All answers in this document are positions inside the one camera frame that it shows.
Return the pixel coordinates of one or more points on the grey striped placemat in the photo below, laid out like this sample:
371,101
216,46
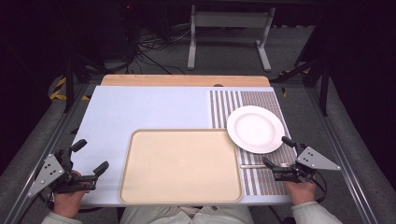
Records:
263,99

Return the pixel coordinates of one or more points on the aluminium frame rail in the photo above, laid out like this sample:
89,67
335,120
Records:
40,155
339,155

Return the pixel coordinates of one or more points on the grey metal stand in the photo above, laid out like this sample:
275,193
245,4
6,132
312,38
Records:
230,19

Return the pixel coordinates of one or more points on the wooden board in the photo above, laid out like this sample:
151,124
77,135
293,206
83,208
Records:
183,80

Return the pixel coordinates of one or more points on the yellow black floor tape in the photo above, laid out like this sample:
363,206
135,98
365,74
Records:
57,92

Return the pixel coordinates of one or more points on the person's right hand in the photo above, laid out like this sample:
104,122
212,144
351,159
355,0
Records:
300,193

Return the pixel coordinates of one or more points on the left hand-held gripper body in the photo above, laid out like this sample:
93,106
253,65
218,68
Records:
49,170

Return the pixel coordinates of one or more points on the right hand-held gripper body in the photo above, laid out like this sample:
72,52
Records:
313,160

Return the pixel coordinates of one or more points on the white round plate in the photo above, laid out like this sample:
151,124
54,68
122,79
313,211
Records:
255,129

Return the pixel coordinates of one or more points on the black stand leg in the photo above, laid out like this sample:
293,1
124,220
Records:
323,84
69,81

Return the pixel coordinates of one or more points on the person's left hand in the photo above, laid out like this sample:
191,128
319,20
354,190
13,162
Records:
67,203

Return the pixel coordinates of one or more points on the silver table knife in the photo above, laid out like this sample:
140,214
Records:
252,166

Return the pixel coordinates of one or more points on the beige plastic tray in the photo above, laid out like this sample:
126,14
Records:
180,166

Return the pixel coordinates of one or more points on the person's light clothing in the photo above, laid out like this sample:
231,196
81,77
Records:
186,215

